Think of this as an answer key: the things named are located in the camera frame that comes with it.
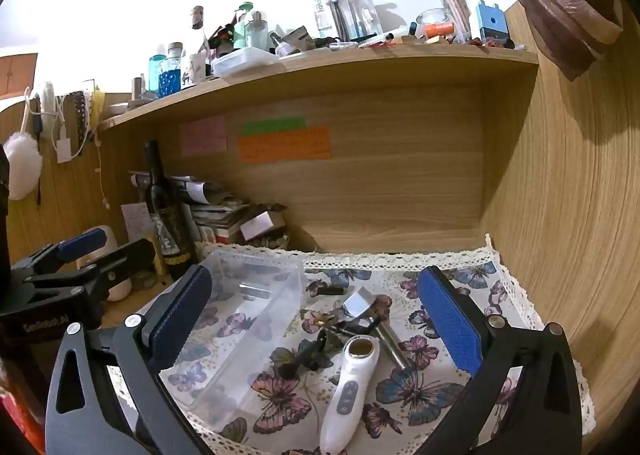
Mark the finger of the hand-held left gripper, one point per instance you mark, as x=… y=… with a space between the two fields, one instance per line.
x=82 y=244
x=125 y=260

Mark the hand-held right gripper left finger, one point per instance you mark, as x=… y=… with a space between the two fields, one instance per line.
x=181 y=320

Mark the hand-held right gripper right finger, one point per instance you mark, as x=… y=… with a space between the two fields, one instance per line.
x=450 y=320

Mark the silver metal cylinder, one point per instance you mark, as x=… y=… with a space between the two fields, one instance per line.
x=392 y=345

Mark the clear plastic container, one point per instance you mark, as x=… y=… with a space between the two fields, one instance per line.
x=260 y=300

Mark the black plastic tool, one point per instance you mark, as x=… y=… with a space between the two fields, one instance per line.
x=305 y=359

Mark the white handheld beauty device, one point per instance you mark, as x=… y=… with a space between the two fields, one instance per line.
x=345 y=400

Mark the cream cylindrical mug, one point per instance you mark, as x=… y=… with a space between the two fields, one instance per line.
x=119 y=287

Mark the gold wrapped stick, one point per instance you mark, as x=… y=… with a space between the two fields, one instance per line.
x=157 y=257

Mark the white paper note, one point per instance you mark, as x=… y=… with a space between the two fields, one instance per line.
x=135 y=220

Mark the dark wine bottle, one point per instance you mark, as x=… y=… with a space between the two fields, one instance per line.
x=167 y=235

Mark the small silver white cube box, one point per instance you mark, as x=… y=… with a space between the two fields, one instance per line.
x=361 y=305

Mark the butterfly print lace tablecloth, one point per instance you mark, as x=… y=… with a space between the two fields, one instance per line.
x=400 y=400

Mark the white fluffy puff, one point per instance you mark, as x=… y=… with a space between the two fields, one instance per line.
x=22 y=167

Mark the person's orange clothing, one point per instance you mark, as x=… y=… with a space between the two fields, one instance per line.
x=15 y=417

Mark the stack of books and magazines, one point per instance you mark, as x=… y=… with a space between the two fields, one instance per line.
x=215 y=215

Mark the bowl of small trinkets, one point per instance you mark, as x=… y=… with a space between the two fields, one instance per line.
x=272 y=241

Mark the small white cardboard box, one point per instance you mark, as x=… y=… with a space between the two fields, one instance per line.
x=262 y=226

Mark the yellow hanging item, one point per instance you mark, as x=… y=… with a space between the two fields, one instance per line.
x=99 y=102

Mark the white fuzzy hanging item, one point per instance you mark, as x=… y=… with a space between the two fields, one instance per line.
x=47 y=102

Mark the pink sticky note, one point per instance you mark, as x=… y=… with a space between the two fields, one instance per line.
x=202 y=136

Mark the wooden cabinet door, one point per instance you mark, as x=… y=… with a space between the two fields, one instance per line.
x=17 y=75

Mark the teal plastic bottle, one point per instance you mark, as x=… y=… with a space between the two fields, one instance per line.
x=155 y=75

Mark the bottle of blue beads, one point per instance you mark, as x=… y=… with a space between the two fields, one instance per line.
x=171 y=77

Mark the orange sticky note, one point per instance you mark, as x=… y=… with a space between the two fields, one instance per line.
x=285 y=145

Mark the green sticky note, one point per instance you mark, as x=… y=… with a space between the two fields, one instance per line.
x=272 y=125

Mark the white printed mug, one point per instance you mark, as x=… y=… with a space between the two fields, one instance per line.
x=194 y=70

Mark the clear lidded plastic box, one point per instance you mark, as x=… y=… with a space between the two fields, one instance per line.
x=245 y=62

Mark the glass bottle with brown top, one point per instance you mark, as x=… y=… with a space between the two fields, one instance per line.
x=199 y=20

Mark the mint green bottle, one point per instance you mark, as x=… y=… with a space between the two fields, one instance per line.
x=241 y=30

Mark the clear glass bottle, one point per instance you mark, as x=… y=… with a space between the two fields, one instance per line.
x=257 y=32

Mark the wooden shelf board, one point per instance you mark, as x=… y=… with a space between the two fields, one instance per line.
x=350 y=66

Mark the silver grey box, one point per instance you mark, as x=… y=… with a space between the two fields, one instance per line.
x=295 y=41

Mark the white syringe pen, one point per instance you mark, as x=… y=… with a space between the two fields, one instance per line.
x=392 y=35

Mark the orange marker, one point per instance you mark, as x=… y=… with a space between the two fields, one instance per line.
x=440 y=28

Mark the blue plastic block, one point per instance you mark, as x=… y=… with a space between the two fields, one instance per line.
x=491 y=22

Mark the small glass bowl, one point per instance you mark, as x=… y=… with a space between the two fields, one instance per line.
x=431 y=16

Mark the clear jar of sticks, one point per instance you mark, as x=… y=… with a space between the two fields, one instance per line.
x=454 y=10

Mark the clear blister package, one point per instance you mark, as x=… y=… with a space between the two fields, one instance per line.
x=350 y=10

